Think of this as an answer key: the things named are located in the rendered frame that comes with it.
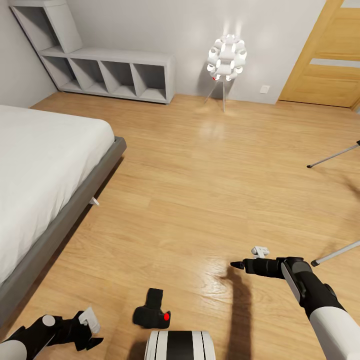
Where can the wall socket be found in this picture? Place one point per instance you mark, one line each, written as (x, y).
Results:
(264, 89)

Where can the door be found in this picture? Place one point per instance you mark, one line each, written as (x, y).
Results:
(327, 71)

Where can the bed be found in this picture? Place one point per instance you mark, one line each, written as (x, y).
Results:
(51, 166)

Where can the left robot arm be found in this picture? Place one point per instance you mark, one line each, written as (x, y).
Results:
(27, 344)

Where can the camera tripod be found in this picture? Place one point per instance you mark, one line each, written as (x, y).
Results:
(317, 262)

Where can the bookcase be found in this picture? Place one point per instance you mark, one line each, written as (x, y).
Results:
(52, 55)

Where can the digital camera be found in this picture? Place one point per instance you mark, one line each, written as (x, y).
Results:
(151, 314)

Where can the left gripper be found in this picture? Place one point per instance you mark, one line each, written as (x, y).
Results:
(81, 335)

